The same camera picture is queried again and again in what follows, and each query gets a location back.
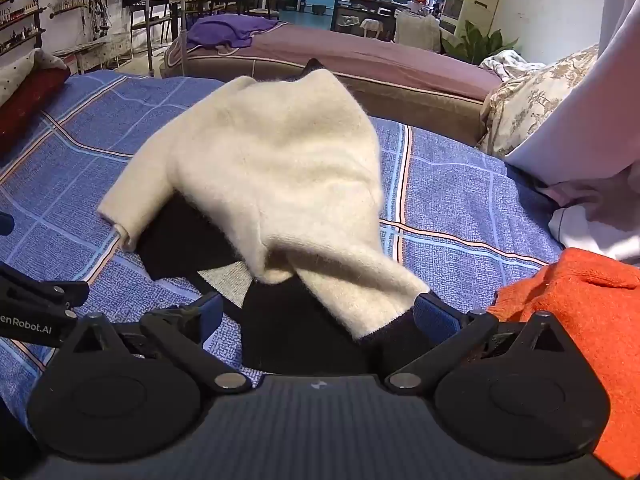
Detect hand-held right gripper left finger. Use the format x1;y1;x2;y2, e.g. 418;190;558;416
66;292;253;395

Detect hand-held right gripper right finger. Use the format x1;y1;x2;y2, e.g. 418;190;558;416
385;294;576;395

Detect cream cardigan with black trim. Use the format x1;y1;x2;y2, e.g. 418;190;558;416
97;58;433;376

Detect red cloth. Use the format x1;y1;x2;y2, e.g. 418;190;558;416
0;66;72;157

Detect blue plaid bedsheet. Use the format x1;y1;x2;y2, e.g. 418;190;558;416
0;71;566;413

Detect polka-dot white cloth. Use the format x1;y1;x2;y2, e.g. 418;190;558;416
0;48;68;107

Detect orange knit sweater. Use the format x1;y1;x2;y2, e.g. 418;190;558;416
487;247;640;479

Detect floral beige pillow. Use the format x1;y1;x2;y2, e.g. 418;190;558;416
477;44;601;158

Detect pale lavender garment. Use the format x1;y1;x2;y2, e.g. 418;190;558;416
504;0;640;196

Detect crumpled white cloth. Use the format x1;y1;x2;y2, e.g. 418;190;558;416
480;50;547;82

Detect metal stand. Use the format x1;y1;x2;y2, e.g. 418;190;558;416
144;0;192;79

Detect mauve covered sofa bed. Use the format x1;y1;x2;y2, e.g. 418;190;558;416
162;22;506;146

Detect green potted plant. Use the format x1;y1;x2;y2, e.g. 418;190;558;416
442;20;521;66

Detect purple blanket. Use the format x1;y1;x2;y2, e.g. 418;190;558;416
186;14;291;56

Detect small cloth-covered stool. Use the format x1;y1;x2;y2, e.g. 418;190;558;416
360;18;394;41

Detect dark dining table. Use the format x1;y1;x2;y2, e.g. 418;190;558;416
167;0;246;42

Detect dark wooden chair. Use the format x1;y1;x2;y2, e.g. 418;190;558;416
245;0;284;22

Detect cream storage cabinet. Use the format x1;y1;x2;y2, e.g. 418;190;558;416
439;0;503;42

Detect dark wooden sideboard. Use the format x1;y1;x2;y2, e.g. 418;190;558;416
331;0;401;32

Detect wall shelves with bottles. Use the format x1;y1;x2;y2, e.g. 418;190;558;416
0;0;127;57

